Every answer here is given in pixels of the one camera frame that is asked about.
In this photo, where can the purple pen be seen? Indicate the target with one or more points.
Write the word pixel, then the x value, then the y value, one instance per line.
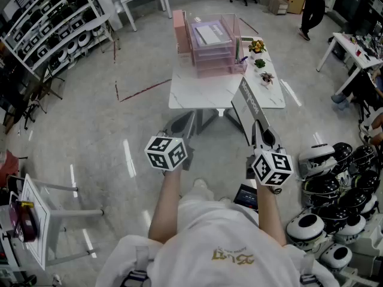
pixel 243 59

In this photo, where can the person's white shoe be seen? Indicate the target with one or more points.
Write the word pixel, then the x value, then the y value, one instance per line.
pixel 203 188

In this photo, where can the green succulent potted plant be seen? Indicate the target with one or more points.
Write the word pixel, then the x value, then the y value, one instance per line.
pixel 259 64

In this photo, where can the white cluttered work desk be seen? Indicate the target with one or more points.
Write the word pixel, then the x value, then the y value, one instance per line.
pixel 344 45

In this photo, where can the red cloth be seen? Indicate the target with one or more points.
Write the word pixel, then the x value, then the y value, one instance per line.
pixel 8 167

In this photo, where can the rows of shelved helmets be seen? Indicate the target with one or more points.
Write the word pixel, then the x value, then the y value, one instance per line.
pixel 54 22

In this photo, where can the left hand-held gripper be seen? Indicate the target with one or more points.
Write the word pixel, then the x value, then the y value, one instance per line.
pixel 163 154

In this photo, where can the person's white shirt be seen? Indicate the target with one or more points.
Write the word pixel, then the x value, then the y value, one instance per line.
pixel 215 250

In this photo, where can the person's left forearm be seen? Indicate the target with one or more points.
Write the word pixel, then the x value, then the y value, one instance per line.
pixel 164 205

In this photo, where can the person's white trousers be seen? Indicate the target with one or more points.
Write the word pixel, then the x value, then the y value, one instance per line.
pixel 199 209

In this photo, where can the black device with screen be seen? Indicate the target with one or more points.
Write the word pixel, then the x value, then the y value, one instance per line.
pixel 246 196

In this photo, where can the pile of black white helmets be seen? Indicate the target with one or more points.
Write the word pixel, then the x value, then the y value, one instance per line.
pixel 329 196

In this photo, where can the purple leaf potted plant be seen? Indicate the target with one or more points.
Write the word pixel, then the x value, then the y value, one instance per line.
pixel 267 79

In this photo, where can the green flat book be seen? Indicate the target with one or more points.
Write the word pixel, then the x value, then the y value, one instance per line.
pixel 250 38

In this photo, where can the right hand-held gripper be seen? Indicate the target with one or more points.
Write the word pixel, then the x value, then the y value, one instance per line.
pixel 272 167

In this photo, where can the yellow flower potted plant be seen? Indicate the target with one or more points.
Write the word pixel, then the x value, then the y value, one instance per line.
pixel 256 47

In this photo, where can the pink transparent desk organizer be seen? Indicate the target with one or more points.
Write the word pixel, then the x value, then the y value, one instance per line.
pixel 214 55

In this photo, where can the purple pouch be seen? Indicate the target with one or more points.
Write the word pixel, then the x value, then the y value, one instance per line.
pixel 22 221

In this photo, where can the small white box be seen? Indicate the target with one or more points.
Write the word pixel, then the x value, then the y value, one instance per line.
pixel 184 59

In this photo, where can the grey notebook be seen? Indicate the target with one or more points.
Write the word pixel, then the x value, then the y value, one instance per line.
pixel 246 100

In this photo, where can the tall pink box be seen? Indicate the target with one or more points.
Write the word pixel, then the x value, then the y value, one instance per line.
pixel 180 31

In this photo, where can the beige drawer cabinet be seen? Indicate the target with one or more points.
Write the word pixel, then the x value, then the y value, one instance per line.
pixel 279 5

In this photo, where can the green ruler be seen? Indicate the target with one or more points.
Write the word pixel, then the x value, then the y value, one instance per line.
pixel 237 49

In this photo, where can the black folding chair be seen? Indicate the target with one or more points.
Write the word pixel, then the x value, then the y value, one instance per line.
pixel 27 94

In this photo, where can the white metal shelf rack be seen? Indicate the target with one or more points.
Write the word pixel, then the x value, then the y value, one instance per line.
pixel 95 21

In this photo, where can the purple white notebook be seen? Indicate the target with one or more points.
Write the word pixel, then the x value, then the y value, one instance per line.
pixel 211 33

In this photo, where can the person's right forearm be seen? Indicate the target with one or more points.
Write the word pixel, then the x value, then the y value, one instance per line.
pixel 269 217

